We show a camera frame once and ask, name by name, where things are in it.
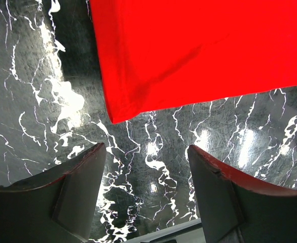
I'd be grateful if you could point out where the bright red t-shirt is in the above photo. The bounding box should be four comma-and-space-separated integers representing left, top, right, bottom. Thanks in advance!
90, 1, 297, 124

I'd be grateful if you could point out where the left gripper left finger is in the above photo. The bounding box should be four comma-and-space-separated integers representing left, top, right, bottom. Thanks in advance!
0, 143, 106, 242

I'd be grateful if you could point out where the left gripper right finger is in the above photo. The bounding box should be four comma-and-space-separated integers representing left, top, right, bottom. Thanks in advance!
188, 145, 297, 242

